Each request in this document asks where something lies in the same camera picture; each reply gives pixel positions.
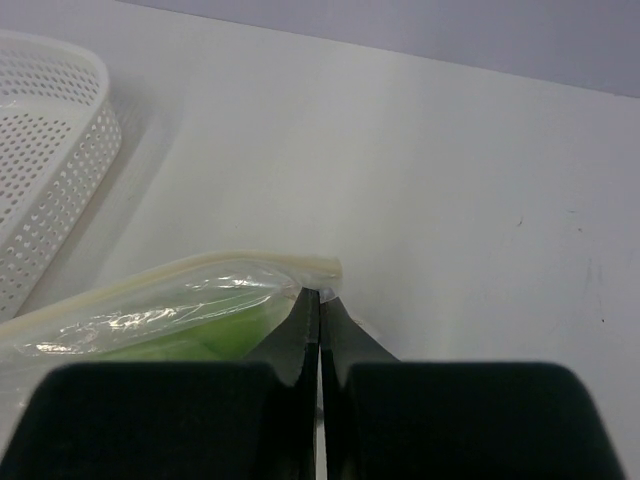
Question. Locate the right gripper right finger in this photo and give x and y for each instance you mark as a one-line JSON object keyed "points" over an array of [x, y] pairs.
{"points": [[391, 419]]}

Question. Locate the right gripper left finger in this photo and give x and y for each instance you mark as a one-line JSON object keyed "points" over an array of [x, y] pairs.
{"points": [[254, 418]]}

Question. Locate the green cabbage toy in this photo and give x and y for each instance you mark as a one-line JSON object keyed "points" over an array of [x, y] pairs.
{"points": [[228, 338]]}

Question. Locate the clear dotted zip bag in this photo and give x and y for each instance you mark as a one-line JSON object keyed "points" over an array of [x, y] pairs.
{"points": [[155, 303]]}

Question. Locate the white perforated plastic basket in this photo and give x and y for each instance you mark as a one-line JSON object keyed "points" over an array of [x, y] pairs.
{"points": [[59, 137]]}

